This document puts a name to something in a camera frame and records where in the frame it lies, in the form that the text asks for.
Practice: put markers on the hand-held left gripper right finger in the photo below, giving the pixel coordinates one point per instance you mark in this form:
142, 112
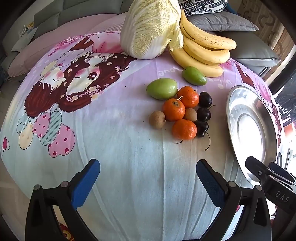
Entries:
211, 183

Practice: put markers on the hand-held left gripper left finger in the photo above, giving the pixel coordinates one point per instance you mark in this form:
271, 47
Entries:
85, 183

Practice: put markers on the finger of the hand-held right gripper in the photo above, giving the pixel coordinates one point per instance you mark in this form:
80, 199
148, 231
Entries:
254, 165
278, 168

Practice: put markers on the round metal plate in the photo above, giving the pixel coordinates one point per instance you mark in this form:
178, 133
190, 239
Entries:
249, 125

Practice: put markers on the dark red cherry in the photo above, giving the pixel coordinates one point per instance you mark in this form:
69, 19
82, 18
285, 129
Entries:
203, 114
200, 128
205, 99

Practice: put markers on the small orange mandarin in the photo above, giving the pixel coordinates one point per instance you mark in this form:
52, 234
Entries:
173, 110
184, 129
188, 97

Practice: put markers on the brown longan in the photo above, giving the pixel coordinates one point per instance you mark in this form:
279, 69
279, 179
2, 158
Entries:
157, 119
191, 114

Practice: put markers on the round green jujube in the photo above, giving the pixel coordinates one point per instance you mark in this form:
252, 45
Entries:
161, 89

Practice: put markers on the oval green jujube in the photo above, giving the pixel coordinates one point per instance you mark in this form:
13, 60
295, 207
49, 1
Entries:
193, 76

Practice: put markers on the printed cartoon blanket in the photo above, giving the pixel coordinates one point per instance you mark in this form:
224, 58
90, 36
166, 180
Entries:
115, 139

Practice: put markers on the red printed packet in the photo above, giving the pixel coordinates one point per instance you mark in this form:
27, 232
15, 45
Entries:
66, 233

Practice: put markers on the grey sofa seat cushion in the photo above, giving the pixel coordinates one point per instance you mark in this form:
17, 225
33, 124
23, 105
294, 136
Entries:
266, 67

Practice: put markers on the dark grey piped cushion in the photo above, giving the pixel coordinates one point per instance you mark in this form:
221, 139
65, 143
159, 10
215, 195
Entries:
252, 48

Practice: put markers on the yellow banana bunch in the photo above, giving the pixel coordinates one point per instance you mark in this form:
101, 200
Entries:
203, 52

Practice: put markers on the light grey quilted cushion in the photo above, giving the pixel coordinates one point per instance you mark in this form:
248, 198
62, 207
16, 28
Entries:
222, 22

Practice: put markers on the pale small pillow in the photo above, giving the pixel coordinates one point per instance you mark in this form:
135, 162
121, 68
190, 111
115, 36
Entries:
23, 39

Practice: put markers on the napa cabbage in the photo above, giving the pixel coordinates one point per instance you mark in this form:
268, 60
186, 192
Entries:
148, 30

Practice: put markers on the black and white patterned pillow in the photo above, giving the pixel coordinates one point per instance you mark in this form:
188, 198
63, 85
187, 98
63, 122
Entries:
203, 7

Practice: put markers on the small colourful card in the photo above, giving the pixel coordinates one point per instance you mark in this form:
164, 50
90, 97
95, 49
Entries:
28, 26

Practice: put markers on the grey-green sofa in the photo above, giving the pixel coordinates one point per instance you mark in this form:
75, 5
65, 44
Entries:
76, 7

